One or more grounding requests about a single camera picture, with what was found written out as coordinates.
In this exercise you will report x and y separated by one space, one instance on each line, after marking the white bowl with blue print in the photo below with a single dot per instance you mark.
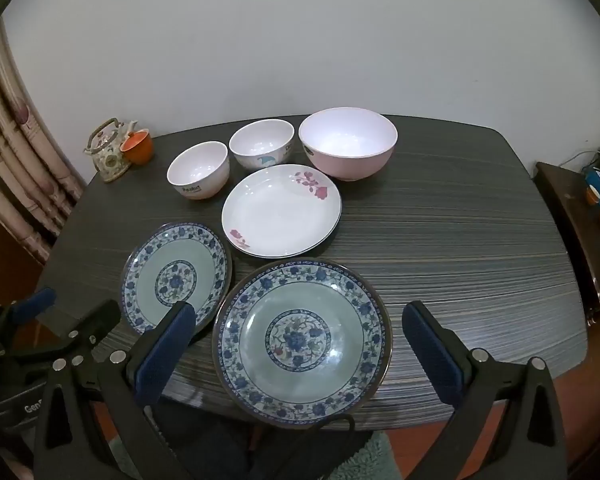
260 142

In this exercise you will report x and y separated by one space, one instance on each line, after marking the small blue floral plate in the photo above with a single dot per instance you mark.
175 280

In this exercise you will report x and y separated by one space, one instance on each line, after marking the white plate with pink flowers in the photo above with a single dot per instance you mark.
280 215

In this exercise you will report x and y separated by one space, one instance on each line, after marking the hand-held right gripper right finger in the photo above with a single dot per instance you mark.
432 355

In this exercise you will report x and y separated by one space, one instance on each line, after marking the patterned beige curtain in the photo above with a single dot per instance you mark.
15 160

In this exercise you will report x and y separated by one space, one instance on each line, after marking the orange cup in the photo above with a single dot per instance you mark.
139 149

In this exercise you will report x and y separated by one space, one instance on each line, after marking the large pink bowl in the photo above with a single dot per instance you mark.
347 135

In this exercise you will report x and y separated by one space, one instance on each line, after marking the dark wooden side cabinet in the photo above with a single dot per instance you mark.
565 210

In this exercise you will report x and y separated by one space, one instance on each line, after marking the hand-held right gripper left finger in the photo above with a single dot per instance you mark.
162 357

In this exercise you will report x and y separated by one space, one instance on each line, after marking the small white bowl dark print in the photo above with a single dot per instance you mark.
198 175

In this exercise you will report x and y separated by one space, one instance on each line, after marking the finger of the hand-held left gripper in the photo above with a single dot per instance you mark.
35 302
97 317

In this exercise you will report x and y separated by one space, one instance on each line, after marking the floral ceramic teapot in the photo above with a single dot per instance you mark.
107 160

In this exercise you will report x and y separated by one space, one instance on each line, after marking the large blue floral plate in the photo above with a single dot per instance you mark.
302 340

